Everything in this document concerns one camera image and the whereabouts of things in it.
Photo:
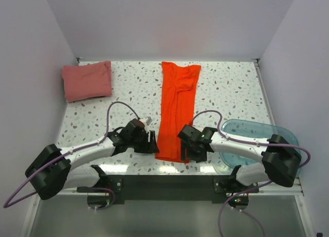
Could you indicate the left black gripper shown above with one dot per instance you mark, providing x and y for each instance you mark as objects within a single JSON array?
[{"x": 150, "y": 147}]

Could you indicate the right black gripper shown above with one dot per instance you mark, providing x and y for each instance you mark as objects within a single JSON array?
[{"x": 200, "y": 157}]

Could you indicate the orange t shirt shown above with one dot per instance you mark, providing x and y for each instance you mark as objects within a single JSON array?
[{"x": 177, "y": 107}]

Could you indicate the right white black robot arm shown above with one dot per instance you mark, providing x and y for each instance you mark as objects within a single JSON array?
[{"x": 275, "y": 159}]

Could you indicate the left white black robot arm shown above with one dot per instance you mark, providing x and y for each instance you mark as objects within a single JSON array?
[{"x": 54, "y": 168}]

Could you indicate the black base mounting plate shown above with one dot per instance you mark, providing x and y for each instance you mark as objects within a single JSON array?
[{"x": 122, "y": 188}]

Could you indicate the clear blue plastic bin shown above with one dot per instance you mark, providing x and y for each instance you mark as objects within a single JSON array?
[{"x": 252, "y": 130}]

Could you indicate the folded pink t shirt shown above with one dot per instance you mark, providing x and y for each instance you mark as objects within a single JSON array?
[{"x": 88, "y": 81}]

